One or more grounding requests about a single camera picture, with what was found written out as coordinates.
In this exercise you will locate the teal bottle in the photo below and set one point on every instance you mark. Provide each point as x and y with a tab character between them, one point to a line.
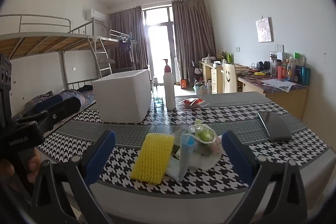
305	77

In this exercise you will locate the yellow desk item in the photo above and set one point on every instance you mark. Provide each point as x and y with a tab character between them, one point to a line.
258	73

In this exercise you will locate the white foam box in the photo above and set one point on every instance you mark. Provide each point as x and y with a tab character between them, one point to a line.
120	98

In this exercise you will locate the white air conditioner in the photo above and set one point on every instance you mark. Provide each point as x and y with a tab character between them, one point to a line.
95	14

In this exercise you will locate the person's left hand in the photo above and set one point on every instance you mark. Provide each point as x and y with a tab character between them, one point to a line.
34	165

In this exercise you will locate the houndstooth tablecloth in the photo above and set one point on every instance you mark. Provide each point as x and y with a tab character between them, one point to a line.
275	158

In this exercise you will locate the printed papers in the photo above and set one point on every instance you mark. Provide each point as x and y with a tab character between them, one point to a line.
278	83

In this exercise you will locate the white pump bottle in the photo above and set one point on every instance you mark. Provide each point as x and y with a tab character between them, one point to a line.
169	92

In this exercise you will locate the grey waste bin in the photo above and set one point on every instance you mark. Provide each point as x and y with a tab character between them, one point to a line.
199	89

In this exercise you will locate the pink wall poster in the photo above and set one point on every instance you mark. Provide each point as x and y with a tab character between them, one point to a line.
264	29

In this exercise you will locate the orange box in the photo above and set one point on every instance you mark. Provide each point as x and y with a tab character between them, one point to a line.
183	83

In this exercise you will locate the green bottle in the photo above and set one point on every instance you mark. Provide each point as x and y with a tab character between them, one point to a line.
297	57

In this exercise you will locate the clear green printed plastic bag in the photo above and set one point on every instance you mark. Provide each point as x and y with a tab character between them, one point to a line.
206	136

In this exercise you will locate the white tissue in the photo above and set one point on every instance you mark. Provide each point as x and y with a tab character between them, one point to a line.
207	162

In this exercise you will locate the dark blue bottle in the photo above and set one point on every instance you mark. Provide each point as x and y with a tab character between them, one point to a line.
298	74

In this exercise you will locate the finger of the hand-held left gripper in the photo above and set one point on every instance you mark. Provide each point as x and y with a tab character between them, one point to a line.
50	103
67	107

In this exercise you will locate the black smartphone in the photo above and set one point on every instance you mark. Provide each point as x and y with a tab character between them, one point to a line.
274	125

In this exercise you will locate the brown curtain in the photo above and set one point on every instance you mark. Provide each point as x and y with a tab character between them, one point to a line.
191	37
123	24

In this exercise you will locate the black headphones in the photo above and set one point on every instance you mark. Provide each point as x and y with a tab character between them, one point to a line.
262	66

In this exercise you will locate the red snack packet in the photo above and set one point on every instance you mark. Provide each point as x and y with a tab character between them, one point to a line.
193	102

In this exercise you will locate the metal bunk bed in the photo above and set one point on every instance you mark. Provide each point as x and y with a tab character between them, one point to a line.
39	43
115	41

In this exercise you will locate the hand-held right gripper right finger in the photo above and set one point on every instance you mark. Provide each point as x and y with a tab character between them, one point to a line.
237	158

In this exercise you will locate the blue plastic pouch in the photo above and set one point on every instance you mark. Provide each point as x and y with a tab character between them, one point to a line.
185	158

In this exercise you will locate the wooden chair with smiley face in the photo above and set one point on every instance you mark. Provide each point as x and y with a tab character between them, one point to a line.
228	77

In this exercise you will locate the glass balcony door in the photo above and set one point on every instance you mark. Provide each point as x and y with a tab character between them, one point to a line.
157	43

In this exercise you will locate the dark hanging clothes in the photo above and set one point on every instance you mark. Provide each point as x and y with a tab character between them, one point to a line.
125	45

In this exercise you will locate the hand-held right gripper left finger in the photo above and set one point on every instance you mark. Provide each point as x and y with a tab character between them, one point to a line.
101	153

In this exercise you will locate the blue plaid quilt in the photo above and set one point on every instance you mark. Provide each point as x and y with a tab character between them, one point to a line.
76	96

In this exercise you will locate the dark patterned desk cloth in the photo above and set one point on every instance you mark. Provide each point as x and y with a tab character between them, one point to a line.
252	79

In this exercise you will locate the blue spray bottle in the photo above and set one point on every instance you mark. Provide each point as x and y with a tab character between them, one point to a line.
158	102

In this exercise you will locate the yellow foam net sleeve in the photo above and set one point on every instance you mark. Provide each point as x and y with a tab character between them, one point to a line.
152	158

